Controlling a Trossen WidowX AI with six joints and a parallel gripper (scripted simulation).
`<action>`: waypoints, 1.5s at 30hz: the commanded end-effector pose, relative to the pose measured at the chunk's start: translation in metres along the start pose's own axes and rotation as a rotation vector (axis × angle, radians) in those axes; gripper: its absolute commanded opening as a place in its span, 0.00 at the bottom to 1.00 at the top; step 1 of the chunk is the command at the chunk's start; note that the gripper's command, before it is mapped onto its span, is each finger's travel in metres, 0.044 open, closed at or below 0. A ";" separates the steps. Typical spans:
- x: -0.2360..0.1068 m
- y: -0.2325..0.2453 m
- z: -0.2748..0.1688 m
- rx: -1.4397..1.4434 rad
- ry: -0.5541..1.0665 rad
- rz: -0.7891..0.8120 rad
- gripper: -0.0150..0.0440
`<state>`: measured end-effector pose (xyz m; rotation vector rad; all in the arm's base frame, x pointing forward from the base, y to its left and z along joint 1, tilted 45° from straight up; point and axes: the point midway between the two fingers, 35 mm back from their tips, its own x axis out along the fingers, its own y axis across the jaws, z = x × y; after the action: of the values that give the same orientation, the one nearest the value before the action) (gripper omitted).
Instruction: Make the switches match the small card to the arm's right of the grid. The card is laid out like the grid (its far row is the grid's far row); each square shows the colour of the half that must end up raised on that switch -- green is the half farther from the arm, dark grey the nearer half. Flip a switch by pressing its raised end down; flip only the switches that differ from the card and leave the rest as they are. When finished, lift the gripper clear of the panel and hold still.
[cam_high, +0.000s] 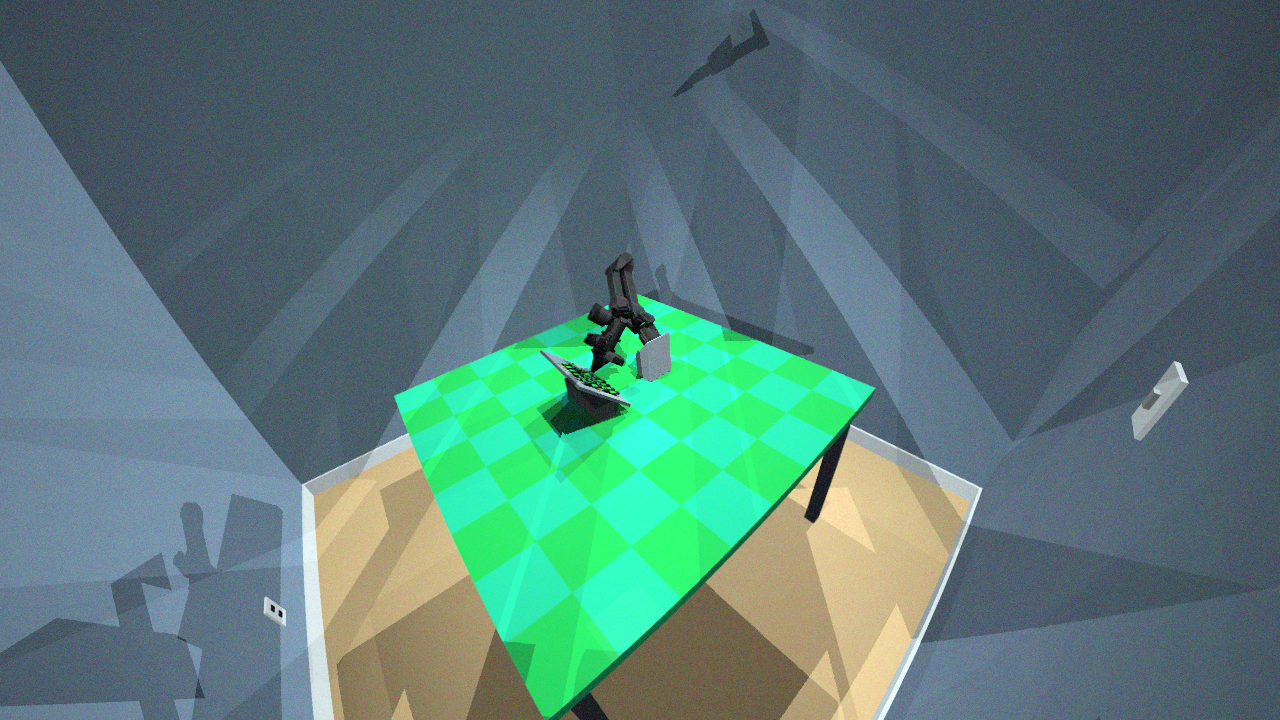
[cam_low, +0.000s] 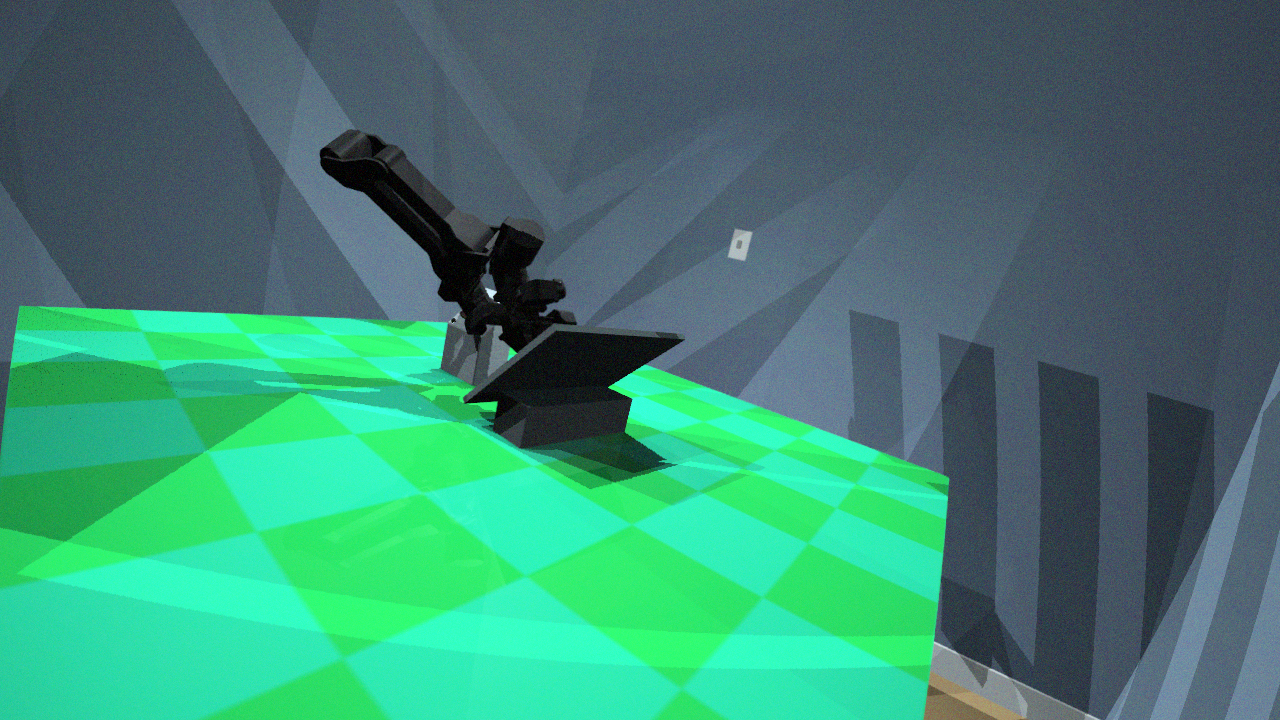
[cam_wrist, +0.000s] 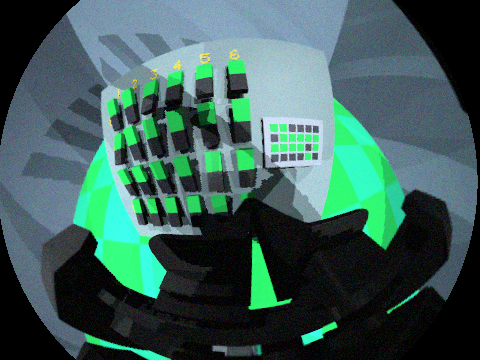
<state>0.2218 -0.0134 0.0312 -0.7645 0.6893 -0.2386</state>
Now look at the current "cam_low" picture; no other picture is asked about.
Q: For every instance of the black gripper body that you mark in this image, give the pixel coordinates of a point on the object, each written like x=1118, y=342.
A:
x=502, y=314

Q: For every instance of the light grey switch panel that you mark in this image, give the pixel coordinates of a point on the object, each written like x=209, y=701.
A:
x=555, y=389

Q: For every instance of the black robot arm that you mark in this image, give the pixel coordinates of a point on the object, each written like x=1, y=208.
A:
x=459, y=244

